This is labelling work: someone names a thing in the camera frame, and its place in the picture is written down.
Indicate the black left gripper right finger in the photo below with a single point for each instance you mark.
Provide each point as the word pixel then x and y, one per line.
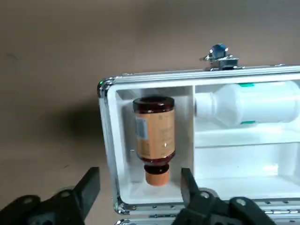
pixel 211 211

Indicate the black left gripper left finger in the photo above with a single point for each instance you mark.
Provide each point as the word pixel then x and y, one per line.
pixel 58 208

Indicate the silver aluminium medical case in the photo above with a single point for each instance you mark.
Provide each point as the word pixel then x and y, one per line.
pixel 234 164

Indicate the brown iodophor bottle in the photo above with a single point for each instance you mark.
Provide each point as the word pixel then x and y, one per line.
pixel 154 129

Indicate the white hydrogen peroxide bottle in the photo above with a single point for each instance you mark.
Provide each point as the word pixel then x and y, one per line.
pixel 253 105

